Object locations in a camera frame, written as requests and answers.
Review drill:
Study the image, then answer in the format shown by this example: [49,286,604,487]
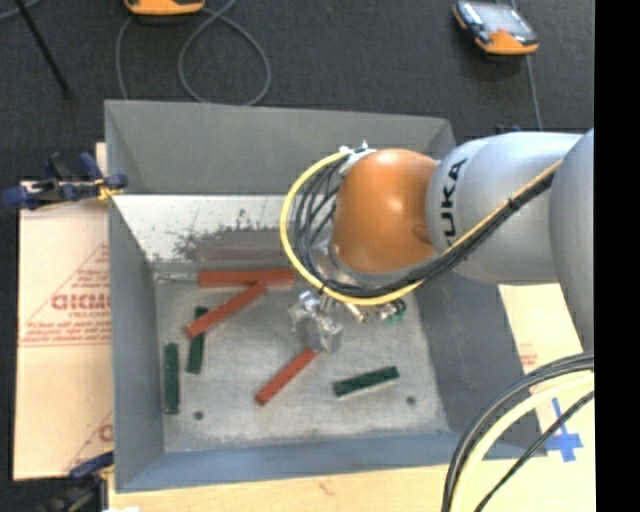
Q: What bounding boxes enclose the dark green flat block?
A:
[185,305,210,376]
[162,342,182,416]
[332,365,401,399]

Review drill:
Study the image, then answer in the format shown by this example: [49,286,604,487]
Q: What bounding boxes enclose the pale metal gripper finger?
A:
[313,319,346,357]
[287,291,322,350]

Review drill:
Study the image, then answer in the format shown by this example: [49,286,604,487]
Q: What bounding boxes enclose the red-brown flat block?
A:
[254,347,320,407]
[197,269,298,289]
[183,281,268,341]

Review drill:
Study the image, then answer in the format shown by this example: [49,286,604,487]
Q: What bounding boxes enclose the grey metal bin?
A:
[103,98,547,494]

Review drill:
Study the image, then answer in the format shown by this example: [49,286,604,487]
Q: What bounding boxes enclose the brown cardboard board, red print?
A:
[10,177,586,482]

